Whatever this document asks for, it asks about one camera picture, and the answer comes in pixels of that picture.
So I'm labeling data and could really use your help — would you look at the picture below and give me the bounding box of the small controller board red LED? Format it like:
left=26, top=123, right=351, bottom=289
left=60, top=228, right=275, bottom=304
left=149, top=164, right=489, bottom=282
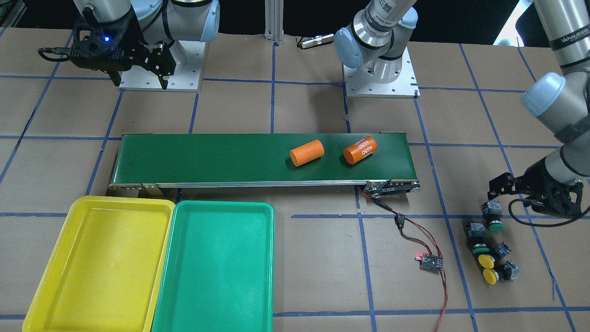
left=414, top=254, right=444, bottom=273

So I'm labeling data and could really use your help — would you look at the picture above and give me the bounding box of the aluminium profile post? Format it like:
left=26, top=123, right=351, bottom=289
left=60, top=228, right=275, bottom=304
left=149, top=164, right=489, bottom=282
left=264, top=0, right=284, bottom=45

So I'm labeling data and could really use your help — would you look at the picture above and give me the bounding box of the green push button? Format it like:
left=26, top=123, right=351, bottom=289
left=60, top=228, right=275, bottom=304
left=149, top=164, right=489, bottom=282
left=463, top=222, right=490, bottom=255
left=481, top=200, right=504, bottom=232

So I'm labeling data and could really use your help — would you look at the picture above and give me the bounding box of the yellow push button upper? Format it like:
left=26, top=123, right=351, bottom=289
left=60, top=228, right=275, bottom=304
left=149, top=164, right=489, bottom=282
left=478, top=242, right=512, bottom=269

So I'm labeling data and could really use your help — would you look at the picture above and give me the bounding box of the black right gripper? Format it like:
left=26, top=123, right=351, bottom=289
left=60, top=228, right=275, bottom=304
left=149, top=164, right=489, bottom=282
left=69, top=9, right=170, bottom=90

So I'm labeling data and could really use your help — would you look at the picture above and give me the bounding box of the green conveyor belt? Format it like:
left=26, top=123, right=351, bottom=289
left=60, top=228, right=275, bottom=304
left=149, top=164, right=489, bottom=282
left=109, top=132, right=421, bottom=198

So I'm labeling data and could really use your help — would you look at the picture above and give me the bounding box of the green plastic tray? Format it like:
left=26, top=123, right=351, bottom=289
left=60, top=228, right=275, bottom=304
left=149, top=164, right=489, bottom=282
left=152, top=200, right=275, bottom=332

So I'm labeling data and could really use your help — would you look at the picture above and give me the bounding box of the orange cylinder with 4680 print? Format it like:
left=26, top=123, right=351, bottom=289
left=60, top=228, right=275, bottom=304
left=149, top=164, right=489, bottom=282
left=342, top=136, right=378, bottom=165

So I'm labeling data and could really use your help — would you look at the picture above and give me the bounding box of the yellow plastic tray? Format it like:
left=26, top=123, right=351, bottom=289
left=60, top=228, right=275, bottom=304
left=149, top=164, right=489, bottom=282
left=22, top=196, right=175, bottom=332

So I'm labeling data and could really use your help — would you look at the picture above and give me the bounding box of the yellow push button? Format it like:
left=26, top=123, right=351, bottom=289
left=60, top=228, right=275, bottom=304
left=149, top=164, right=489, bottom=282
left=478, top=242, right=512, bottom=269
left=482, top=261, right=521, bottom=285

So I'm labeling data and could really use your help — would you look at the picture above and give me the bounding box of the plain orange cylinder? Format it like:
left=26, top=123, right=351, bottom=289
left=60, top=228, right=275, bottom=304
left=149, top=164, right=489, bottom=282
left=289, top=139, right=325, bottom=167

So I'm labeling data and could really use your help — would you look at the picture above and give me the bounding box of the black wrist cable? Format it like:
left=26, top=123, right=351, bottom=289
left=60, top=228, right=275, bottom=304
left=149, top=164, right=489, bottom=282
left=508, top=196, right=590, bottom=226

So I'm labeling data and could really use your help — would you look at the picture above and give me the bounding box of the yellow push button lower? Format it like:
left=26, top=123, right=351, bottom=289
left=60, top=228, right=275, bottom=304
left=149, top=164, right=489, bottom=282
left=482, top=261, right=521, bottom=285

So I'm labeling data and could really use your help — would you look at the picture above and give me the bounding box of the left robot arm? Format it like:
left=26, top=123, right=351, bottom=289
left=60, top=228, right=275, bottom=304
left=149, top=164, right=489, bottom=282
left=334, top=0, right=590, bottom=225

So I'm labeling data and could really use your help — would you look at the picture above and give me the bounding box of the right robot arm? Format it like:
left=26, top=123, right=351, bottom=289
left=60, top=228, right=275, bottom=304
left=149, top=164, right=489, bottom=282
left=68, top=0, right=221, bottom=92

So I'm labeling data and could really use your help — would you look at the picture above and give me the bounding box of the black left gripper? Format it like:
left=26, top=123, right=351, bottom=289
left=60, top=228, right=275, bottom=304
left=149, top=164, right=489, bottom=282
left=488, top=159, right=587, bottom=218

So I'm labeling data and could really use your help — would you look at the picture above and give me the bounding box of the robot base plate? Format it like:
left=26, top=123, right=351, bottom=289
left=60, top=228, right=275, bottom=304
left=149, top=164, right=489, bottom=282
left=342, top=48, right=421, bottom=98
left=119, top=41, right=209, bottom=92

